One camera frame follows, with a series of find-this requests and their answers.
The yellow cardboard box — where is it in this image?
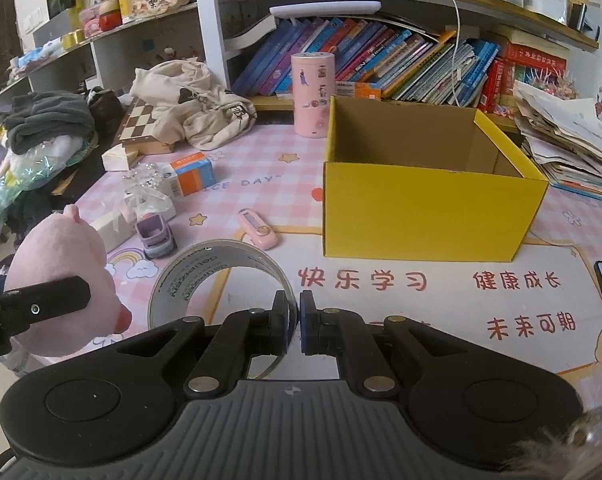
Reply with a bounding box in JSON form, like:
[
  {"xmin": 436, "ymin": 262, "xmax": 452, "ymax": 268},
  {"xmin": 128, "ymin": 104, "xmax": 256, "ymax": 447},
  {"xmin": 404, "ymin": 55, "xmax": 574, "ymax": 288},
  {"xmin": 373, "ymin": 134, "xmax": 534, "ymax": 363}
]
[{"xmin": 322, "ymin": 94, "xmax": 550, "ymax": 263}]

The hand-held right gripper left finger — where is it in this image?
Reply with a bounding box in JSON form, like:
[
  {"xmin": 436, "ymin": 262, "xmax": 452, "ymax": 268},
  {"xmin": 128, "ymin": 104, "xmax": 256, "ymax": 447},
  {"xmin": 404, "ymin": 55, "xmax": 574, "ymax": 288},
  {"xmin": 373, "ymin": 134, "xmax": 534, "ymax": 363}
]
[{"xmin": 116, "ymin": 290, "xmax": 290, "ymax": 401}]

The row of colourful books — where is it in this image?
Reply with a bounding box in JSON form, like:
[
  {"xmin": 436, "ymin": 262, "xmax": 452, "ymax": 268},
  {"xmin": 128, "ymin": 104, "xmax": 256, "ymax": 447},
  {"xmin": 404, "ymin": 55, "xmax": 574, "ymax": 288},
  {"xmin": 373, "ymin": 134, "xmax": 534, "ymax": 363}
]
[{"xmin": 231, "ymin": 15, "xmax": 502, "ymax": 108}]

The pink checked desk mat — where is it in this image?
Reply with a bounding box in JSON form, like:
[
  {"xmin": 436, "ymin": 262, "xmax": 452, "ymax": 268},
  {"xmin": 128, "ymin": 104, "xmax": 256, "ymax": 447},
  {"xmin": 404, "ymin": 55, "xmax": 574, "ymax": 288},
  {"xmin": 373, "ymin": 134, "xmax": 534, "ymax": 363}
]
[{"xmin": 11, "ymin": 122, "xmax": 602, "ymax": 411}]

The red jar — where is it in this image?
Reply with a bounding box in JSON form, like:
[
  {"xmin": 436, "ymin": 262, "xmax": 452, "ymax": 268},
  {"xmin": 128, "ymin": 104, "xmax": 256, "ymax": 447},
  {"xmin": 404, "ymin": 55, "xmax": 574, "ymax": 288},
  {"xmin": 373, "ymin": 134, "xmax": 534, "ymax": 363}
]
[{"xmin": 97, "ymin": 0, "xmax": 124, "ymax": 31}]

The beige cloth bag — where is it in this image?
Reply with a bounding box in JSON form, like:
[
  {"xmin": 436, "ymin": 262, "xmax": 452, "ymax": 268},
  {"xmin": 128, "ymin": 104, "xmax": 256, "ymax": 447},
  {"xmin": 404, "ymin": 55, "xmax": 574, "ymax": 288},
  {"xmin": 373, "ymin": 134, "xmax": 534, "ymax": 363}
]
[{"xmin": 130, "ymin": 58, "xmax": 258, "ymax": 151}]

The wooden chessboard box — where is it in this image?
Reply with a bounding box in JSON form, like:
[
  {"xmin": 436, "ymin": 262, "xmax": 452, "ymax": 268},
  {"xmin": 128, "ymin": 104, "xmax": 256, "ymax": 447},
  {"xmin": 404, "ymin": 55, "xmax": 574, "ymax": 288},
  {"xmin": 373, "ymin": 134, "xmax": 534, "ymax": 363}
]
[{"xmin": 112, "ymin": 96, "xmax": 176, "ymax": 156}]

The beaded hair ornament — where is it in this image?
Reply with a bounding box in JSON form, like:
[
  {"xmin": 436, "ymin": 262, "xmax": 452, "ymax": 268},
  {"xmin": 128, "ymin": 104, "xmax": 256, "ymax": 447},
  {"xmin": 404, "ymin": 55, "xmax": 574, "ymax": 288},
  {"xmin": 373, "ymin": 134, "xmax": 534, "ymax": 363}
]
[{"xmin": 121, "ymin": 162, "xmax": 176, "ymax": 222}]

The white wooden bookshelf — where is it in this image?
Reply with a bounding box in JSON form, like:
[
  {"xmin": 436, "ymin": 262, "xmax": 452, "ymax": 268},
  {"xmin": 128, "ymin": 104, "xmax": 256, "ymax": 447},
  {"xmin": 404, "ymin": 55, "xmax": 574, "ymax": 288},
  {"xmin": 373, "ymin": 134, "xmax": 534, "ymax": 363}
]
[{"xmin": 0, "ymin": 0, "xmax": 602, "ymax": 131}]

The orange white small box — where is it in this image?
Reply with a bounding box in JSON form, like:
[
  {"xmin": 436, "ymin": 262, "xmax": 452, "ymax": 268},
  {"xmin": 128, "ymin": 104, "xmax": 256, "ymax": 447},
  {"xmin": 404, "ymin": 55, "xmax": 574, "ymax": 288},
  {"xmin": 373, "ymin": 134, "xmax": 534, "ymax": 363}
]
[{"xmin": 337, "ymin": 81, "xmax": 382, "ymax": 101}]

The stack of papers and booklets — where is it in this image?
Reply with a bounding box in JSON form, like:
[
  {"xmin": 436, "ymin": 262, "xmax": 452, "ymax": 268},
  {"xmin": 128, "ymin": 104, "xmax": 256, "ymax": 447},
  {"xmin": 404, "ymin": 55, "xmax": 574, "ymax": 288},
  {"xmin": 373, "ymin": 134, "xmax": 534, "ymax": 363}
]
[{"xmin": 512, "ymin": 79, "xmax": 602, "ymax": 206}]

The pink plush toy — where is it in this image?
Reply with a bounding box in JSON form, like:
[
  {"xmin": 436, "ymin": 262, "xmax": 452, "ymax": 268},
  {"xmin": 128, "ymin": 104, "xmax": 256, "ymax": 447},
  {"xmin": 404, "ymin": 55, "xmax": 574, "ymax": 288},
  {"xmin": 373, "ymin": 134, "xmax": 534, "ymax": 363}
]
[{"xmin": 3, "ymin": 205, "xmax": 134, "ymax": 358}]

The grey folded garment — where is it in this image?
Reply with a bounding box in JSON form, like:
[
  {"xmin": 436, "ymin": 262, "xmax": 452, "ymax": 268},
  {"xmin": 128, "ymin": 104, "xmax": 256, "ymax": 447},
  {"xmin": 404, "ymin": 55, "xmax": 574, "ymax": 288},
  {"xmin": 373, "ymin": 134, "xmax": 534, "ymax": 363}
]
[{"xmin": 5, "ymin": 91, "xmax": 98, "ymax": 153}]

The iridescent plastic wrap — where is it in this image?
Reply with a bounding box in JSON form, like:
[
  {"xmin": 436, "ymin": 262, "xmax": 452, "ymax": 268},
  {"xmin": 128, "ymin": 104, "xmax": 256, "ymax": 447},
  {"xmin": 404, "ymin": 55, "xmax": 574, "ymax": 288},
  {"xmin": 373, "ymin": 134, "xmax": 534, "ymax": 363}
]
[{"xmin": 0, "ymin": 135, "xmax": 99, "ymax": 226}]

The red thick dictionary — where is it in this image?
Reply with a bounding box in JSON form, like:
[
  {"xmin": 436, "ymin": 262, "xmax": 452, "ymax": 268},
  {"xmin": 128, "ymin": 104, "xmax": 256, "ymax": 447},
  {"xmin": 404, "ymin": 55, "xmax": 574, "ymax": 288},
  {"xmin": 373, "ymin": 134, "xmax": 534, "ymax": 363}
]
[{"xmin": 481, "ymin": 42, "xmax": 568, "ymax": 113}]

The pink stickered cylinder container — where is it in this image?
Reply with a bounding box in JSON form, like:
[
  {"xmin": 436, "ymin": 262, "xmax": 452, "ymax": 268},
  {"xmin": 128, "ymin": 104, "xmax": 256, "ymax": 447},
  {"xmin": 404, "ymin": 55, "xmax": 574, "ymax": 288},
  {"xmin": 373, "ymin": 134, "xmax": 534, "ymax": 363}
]
[{"xmin": 291, "ymin": 51, "xmax": 336, "ymax": 138}]

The dark brown bag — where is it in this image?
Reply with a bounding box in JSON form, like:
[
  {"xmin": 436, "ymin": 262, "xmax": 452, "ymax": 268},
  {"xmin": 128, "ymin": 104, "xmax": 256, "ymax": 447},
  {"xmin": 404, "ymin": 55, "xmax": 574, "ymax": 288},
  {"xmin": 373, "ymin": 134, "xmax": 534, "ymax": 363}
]
[{"xmin": 86, "ymin": 87, "xmax": 124, "ymax": 133}]

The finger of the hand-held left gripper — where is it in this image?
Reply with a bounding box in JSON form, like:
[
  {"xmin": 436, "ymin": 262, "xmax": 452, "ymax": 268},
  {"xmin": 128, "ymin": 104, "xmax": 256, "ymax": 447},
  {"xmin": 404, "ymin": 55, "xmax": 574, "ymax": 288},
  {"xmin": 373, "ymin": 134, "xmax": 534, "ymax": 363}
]
[{"xmin": 0, "ymin": 276, "xmax": 92, "ymax": 361}]

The white charging cable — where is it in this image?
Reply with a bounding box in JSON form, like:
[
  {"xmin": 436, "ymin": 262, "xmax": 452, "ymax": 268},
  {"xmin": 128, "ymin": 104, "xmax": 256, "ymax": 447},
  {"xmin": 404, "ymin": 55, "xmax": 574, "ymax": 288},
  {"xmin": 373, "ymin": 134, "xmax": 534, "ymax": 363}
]
[{"xmin": 396, "ymin": 0, "xmax": 464, "ymax": 108}]

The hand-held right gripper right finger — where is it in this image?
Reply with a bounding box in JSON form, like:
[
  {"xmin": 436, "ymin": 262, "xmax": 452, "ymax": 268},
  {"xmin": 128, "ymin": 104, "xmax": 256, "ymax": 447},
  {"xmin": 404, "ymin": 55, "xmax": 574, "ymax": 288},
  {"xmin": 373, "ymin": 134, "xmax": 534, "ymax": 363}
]
[{"xmin": 300, "ymin": 290, "xmax": 482, "ymax": 401}]

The purple toy truck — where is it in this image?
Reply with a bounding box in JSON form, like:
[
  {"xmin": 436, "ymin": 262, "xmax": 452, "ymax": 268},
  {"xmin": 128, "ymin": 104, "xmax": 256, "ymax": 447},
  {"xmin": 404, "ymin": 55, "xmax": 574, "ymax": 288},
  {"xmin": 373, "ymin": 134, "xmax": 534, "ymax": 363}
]
[{"xmin": 135, "ymin": 212, "xmax": 178, "ymax": 260}]

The black stand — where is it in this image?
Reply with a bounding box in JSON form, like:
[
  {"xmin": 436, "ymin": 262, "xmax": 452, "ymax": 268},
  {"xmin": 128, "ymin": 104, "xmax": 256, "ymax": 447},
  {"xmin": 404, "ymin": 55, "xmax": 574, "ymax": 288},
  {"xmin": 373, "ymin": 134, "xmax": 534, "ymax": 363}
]
[{"xmin": 568, "ymin": 4, "xmax": 602, "ymax": 41}]

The pink utility knife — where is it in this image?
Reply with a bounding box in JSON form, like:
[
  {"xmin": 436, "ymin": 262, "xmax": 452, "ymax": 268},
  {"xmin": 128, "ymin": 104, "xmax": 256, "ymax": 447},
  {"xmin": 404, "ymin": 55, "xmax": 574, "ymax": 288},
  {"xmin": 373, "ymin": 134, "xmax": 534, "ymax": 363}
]
[{"xmin": 237, "ymin": 208, "xmax": 280, "ymax": 250}]

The white desk lamp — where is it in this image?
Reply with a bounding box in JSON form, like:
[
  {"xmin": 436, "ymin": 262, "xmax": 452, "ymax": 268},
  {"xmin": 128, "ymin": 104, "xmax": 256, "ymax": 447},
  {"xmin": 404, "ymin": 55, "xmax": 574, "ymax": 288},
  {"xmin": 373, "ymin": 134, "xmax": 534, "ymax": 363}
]
[{"xmin": 225, "ymin": 15, "xmax": 276, "ymax": 52}]

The orange blue toothpaste box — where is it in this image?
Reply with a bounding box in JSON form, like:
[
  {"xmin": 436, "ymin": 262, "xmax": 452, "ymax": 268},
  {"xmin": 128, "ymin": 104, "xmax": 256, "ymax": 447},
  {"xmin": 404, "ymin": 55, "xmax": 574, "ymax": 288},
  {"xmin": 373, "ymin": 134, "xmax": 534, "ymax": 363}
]
[{"xmin": 158, "ymin": 151, "xmax": 218, "ymax": 198}]

